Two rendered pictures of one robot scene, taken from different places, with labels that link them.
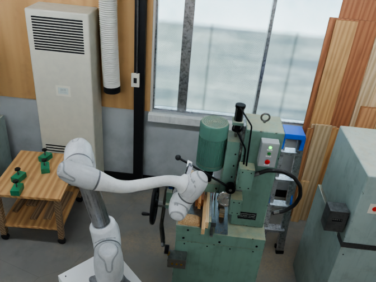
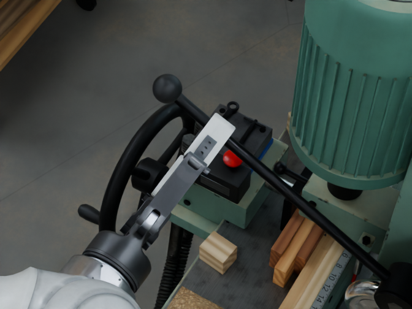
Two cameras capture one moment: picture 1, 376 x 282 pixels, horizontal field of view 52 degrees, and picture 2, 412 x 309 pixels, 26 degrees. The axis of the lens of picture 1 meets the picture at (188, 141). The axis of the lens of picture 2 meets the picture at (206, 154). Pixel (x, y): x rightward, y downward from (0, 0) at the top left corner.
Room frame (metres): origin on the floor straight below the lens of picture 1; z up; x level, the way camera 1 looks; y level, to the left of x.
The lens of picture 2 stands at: (1.38, -0.31, 2.11)
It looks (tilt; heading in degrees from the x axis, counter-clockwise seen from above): 55 degrees down; 29
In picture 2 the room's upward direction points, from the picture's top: straight up
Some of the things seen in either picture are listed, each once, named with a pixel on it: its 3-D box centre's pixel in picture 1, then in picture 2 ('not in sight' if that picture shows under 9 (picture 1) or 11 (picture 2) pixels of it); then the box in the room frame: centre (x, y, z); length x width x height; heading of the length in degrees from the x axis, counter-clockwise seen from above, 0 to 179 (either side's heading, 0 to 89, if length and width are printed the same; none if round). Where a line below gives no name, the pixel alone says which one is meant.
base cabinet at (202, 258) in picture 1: (213, 257); not in sight; (2.05, -0.27, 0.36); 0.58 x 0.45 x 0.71; 88
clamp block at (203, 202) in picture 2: (177, 192); (230, 173); (2.08, 0.04, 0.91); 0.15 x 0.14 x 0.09; 178
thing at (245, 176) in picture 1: (245, 176); not in sight; (1.90, -0.36, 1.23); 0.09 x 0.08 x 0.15; 88
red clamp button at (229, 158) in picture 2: not in sight; (233, 158); (2.04, 0.02, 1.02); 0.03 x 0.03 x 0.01
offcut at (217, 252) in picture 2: not in sight; (217, 252); (1.94, -0.01, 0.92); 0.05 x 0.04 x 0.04; 81
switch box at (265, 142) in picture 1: (268, 153); not in sight; (1.90, -0.47, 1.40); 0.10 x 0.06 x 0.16; 88
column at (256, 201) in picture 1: (254, 172); not in sight; (2.05, -0.44, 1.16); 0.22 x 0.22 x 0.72; 88
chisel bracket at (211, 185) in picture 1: (209, 186); (352, 209); (2.05, -0.17, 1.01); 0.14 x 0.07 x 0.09; 88
